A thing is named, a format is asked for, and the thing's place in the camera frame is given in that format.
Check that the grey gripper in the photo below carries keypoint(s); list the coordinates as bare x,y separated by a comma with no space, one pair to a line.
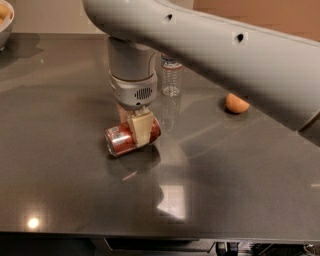
133,92

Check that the red coke can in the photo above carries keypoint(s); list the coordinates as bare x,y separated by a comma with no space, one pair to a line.
120,139

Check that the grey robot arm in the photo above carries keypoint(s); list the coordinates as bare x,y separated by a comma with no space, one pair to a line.
277,73

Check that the clear plastic water bottle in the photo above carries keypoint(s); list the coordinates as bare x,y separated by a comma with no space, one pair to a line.
171,76

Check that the orange fruit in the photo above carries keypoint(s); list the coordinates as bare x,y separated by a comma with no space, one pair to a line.
235,104

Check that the grey bowl with fruit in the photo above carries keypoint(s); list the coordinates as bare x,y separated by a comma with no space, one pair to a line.
7,15

